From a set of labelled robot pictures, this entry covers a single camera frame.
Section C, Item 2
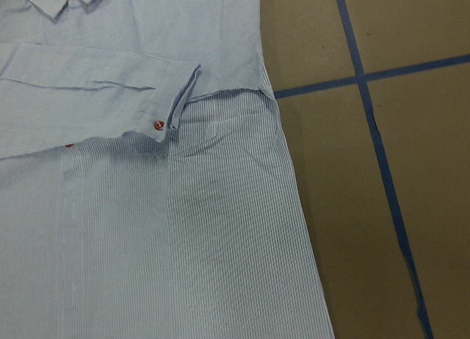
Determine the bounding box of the blue striped button shirt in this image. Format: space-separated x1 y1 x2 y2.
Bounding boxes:
1 0 334 338

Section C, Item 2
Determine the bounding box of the brown paper table cover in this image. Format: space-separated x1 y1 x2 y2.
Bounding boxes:
260 0 469 338

